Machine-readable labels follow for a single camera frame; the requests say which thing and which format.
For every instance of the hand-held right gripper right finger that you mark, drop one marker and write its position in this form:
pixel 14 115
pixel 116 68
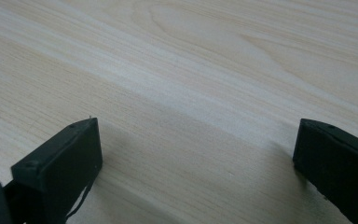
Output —
pixel 338 161

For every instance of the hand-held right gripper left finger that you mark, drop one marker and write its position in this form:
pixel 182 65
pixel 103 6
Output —
pixel 59 165

